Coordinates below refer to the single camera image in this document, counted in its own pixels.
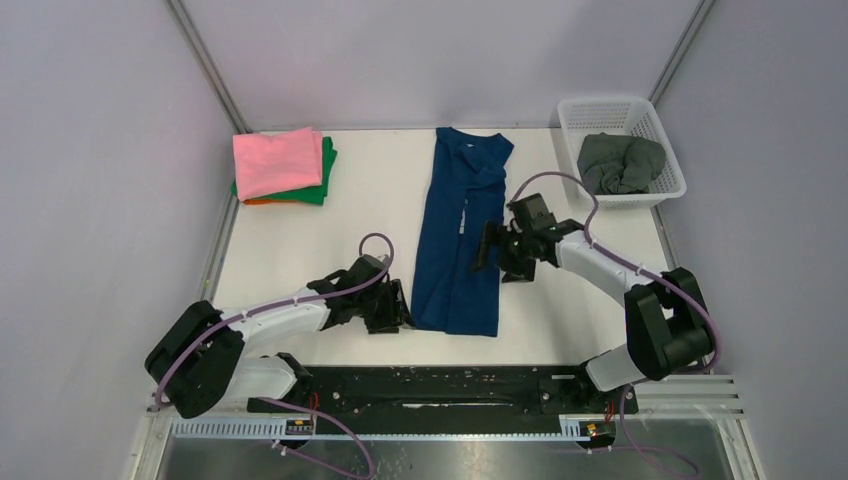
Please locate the white slotted cable duct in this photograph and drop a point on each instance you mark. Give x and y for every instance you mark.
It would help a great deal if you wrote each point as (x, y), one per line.
(428, 428)

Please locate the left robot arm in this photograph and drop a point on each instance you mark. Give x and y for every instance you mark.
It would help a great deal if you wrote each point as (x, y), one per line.
(211, 356)

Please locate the grey crumpled t-shirt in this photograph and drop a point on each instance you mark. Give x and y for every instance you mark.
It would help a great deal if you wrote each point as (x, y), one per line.
(620, 164)

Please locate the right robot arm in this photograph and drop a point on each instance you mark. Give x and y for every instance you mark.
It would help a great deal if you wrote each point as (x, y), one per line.
(665, 317)

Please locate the blue printed t-shirt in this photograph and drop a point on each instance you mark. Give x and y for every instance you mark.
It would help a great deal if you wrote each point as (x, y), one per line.
(467, 191)

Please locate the pink folded t-shirt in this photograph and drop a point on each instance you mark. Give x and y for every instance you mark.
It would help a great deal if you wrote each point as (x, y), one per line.
(268, 164)

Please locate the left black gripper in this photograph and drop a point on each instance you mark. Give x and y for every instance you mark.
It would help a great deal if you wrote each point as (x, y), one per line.
(395, 314)

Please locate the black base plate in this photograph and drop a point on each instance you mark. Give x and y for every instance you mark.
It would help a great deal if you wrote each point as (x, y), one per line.
(460, 392)

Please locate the white plastic basket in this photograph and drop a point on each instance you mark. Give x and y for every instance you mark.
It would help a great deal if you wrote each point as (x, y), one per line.
(619, 115)

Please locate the orange folded t-shirt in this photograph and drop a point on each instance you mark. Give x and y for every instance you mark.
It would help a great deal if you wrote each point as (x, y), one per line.
(265, 201)

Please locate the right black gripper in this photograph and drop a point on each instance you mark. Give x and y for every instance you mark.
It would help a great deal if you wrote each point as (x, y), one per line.
(496, 234)

